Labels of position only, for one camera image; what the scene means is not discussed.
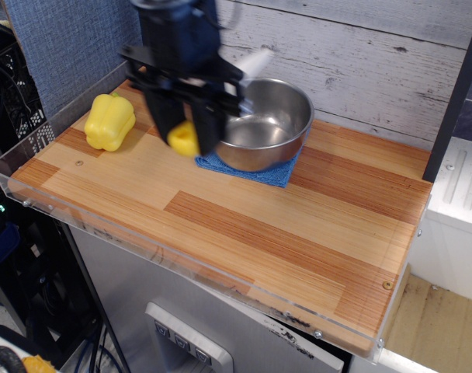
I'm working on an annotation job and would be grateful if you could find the black plastic crate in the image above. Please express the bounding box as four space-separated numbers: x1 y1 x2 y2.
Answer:
0 23 46 139

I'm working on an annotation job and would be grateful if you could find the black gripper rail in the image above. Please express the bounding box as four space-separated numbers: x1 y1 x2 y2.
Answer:
121 1 244 155

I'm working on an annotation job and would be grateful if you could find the yellow object bottom left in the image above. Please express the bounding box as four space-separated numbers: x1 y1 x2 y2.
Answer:
22 355 57 373

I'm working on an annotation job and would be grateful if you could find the blue folded cloth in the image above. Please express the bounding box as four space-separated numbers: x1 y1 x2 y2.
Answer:
194 145 304 188

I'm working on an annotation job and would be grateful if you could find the clear acrylic table guard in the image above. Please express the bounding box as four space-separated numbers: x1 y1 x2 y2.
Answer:
6 68 430 362

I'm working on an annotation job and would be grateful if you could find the yellow toy bell pepper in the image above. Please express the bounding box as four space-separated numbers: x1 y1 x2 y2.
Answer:
85 92 136 152

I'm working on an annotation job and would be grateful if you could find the stainless steel bowl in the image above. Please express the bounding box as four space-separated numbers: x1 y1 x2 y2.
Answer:
215 78 314 172

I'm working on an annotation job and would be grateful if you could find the white ribbed side unit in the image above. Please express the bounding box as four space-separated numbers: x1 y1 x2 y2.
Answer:
408 138 472 299

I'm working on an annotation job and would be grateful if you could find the black vertical post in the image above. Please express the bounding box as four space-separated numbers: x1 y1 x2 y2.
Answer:
422 36 472 183

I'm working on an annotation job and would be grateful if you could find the yellow handled toy knife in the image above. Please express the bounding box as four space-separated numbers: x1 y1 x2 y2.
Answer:
167 48 274 158

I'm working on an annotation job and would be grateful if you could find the silver cabinet with dispenser panel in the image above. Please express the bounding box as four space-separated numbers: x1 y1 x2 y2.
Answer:
70 228 351 372

